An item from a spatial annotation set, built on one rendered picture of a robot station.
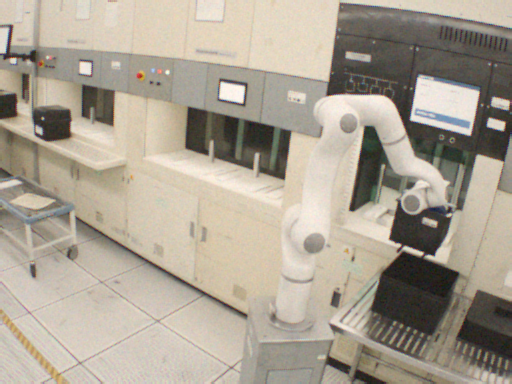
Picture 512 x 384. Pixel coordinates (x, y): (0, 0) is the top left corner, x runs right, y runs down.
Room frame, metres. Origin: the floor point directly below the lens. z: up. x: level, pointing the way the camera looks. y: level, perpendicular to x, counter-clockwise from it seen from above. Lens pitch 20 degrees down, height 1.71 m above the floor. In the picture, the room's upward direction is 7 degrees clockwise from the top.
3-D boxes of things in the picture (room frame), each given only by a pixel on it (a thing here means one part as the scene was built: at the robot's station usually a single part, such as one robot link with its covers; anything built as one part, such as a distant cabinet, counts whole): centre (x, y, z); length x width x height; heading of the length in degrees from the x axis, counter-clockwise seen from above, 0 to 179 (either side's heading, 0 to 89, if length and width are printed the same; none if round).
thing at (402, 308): (1.42, -0.71, 0.85); 0.28 x 0.28 x 0.17; 54
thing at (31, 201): (2.68, 1.64, 0.47); 0.31 x 0.23 x 0.02; 78
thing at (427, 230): (1.59, -0.73, 1.11); 0.24 x 0.20 x 0.32; 55
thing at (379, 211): (2.12, -0.75, 0.89); 0.22 x 0.21 x 0.04; 146
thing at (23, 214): (2.80, 1.78, 0.24); 0.97 x 0.52 x 0.48; 59
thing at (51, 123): (3.30, 1.78, 0.93); 0.30 x 0.28 x 0.26; 53
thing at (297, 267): (1.34, -0.18, 1.07); 0.19 x 0.12 x 0.24; 12
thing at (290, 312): (1.31, -0.19, 0.85); 0.19 x 0.19 x 0.18
